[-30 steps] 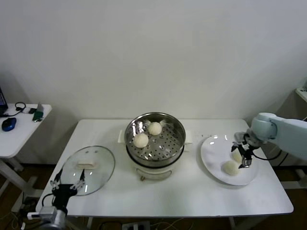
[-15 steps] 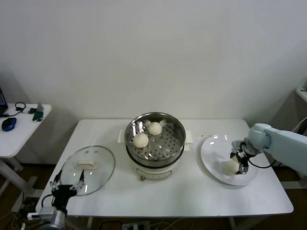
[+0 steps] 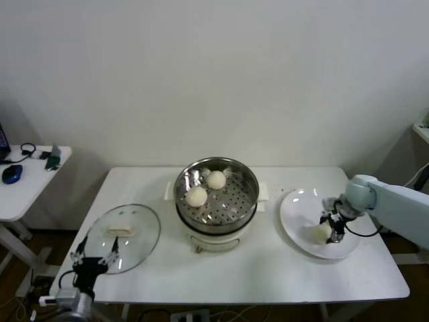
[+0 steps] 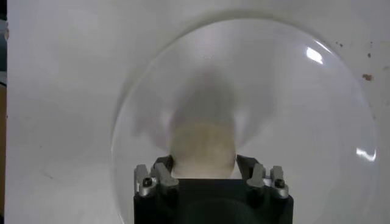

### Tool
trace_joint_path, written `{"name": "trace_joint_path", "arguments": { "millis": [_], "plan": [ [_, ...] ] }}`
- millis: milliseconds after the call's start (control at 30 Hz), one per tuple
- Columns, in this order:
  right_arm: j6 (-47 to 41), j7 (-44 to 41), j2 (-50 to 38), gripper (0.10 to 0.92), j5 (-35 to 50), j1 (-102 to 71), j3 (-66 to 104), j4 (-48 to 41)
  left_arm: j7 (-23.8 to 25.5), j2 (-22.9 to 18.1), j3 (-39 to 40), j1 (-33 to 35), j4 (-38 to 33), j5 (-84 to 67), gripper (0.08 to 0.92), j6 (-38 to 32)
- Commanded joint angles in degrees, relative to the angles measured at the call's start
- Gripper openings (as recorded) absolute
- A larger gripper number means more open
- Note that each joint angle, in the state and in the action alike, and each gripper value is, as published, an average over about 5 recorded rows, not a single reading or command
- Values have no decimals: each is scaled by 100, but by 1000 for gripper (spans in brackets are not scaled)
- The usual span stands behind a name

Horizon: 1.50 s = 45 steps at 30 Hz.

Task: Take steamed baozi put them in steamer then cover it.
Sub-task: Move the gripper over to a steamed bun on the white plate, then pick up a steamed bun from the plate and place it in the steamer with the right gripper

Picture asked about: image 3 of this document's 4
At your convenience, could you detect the blue computer mouse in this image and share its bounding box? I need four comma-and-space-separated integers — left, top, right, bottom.
1, 164, 24, 184

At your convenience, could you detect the black cable with adapter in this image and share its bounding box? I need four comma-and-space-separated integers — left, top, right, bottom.
414, 170, 428, 193

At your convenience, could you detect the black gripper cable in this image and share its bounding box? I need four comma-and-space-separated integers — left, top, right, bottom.
344, 223, 385, 237
58, 270, 76, 290

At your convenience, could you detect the green handheld device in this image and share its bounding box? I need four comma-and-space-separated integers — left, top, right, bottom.
45, 144, 63, 172

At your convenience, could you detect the black looped cable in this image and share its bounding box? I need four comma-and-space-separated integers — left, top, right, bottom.
20, 142, 38, 158

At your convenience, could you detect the stainless steel steamer basket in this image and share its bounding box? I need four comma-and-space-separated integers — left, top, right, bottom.
164, 156, 271, 237

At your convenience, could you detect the white hanging cable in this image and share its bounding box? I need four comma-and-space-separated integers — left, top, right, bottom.
404, 166, 429, 187

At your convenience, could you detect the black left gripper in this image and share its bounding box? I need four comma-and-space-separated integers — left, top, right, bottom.
69, 236, 120, 290

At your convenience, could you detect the white floor cable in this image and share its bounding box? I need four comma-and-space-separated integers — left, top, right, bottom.
210, 307, 272, 322

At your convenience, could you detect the black laptop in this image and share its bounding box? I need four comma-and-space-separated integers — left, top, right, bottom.
0, 120, 13, 162

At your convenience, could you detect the white steamed baozi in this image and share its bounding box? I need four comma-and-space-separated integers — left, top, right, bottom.
185, 186, 208, 207
306, 223, 334, 245
205, 170, 227, 191

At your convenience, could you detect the white side table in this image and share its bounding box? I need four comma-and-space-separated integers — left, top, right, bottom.
0, 144, 73, 299

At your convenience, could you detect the white shelf table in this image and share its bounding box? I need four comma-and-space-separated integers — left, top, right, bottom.
391, 122, 429, 266

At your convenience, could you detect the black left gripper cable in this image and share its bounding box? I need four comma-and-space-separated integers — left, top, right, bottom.
58, 270, 76, 290

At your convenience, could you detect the black floor power strip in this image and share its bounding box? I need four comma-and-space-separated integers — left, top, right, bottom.
28, 274, 56, 303

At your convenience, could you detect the glass pot lid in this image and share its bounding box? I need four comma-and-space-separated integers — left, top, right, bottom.
82, 203, 162, 275

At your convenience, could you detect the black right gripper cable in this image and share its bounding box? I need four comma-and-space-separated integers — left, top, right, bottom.
344, 223, 385, 237

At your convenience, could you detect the white round plate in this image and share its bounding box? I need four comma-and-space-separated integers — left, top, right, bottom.
280, 188, 363, 261

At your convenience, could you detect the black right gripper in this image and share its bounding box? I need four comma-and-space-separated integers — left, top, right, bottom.
320, 197, 356, 244

